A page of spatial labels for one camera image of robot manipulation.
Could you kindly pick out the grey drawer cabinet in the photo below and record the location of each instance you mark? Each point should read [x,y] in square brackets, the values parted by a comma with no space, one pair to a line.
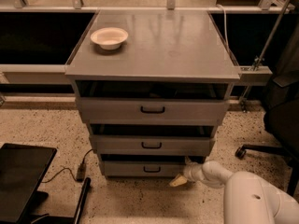
[168,55]

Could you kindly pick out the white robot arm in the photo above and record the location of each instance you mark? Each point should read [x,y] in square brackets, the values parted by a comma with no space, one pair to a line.
[247,198]

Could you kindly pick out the grey middle drawer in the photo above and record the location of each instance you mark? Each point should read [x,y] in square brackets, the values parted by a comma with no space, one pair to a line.
[150,145]

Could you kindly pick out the black office chair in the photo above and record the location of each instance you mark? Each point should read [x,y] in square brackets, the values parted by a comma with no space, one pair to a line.
[281,103]

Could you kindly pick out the white bowl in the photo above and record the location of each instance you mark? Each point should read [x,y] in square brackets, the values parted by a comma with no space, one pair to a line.
[109,38]

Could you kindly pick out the grey drawer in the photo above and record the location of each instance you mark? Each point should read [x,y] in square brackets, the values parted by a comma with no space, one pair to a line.
[150,145]
[141,169]
[151,112]

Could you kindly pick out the grey top drawer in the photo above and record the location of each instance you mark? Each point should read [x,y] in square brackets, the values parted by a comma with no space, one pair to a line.
[151,112]

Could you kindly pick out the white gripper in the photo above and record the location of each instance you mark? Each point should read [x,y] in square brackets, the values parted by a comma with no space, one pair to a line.
[189,172]

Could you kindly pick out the metal diagonal rod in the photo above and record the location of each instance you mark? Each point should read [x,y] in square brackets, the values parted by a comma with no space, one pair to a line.
[250,74]

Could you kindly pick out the grey bottom drawer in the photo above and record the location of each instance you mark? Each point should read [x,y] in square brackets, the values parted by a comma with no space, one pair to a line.
[141,169]

